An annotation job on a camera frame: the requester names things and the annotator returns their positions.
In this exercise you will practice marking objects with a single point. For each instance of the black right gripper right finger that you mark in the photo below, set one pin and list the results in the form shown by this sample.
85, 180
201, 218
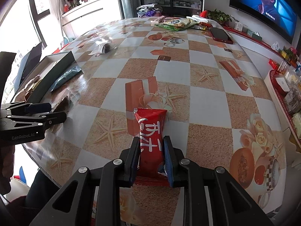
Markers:
211, 196

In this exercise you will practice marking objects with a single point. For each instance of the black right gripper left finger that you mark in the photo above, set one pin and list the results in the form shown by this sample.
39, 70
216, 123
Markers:
92, 195

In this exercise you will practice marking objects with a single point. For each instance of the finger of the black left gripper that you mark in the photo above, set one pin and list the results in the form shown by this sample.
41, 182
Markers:
45, 120

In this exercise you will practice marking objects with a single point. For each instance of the clear vacuum meat stick packet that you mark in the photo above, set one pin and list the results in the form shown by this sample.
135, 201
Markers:
61, 105

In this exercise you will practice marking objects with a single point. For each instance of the red long snack packet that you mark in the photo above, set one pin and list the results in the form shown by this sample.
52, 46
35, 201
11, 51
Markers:
151, 163

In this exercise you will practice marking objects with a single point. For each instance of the person's left hand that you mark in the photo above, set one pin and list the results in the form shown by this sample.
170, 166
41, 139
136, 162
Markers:
7, 168

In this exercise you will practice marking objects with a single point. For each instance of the white tray box dark rim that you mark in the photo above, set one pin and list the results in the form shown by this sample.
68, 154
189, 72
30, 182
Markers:
48, 69

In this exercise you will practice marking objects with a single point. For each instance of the black open umbrella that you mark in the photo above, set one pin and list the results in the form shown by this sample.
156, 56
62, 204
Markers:
28, 62

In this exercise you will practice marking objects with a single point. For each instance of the light blue snack packet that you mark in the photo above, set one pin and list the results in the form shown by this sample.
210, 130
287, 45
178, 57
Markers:
66, 76

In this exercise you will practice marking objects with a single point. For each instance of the checkered printed tablecloth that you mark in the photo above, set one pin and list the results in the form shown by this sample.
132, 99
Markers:
219, 111

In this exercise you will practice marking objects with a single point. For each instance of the clear wrapped dark snack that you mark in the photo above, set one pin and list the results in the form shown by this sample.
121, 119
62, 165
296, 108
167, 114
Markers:
102, 48

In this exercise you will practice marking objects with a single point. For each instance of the red fruit tray with goods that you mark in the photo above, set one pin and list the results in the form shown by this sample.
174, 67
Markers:
284, 88

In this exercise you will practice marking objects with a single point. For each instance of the black smartphone red case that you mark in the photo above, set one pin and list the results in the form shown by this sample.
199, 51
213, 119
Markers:
220, 35

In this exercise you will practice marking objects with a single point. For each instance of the pile of green snack bags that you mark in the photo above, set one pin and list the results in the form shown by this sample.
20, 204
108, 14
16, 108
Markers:
180, 24

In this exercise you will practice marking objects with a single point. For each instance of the green potted plant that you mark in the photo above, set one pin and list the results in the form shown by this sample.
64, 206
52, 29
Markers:
220, 17

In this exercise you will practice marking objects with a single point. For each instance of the red bottle on shelf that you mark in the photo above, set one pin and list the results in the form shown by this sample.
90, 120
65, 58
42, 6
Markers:
204, 14

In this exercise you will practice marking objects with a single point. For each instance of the wall television screen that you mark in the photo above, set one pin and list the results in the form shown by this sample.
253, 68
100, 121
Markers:
277, 14

